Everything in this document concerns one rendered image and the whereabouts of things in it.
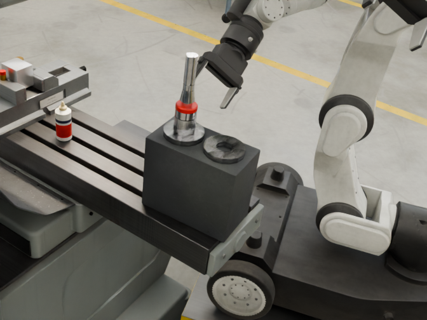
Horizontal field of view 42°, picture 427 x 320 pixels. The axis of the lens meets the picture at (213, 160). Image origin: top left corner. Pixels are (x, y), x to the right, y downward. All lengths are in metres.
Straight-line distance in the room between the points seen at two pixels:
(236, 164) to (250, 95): 2.56
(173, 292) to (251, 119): 1.64
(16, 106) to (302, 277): 0.92
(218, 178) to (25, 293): 0.60
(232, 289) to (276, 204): 0.34
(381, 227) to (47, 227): 0.91
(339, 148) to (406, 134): 2.20
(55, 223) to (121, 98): 2.13
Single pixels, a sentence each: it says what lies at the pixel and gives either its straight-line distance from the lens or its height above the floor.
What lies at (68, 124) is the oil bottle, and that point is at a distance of 1.48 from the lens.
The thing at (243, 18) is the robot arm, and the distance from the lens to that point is 1.40.
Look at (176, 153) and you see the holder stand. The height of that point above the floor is 1.08.
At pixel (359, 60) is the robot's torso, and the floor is 1.19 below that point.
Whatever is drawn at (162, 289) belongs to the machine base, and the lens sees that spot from 2.06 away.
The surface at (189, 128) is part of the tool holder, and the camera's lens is 1.18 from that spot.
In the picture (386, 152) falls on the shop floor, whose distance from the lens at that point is 3.45.
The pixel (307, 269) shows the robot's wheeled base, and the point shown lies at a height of 0.57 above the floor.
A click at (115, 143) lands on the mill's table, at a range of 1.54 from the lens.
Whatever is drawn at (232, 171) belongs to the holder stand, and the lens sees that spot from 1.12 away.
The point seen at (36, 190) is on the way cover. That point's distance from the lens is 1.46.
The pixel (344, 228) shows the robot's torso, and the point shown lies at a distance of 1.68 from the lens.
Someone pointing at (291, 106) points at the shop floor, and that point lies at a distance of 3.66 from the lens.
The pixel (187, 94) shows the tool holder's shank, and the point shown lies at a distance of 1.15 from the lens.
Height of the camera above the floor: 1.75
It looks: 35 degrees down
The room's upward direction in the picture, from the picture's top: 8 degrees clockwise
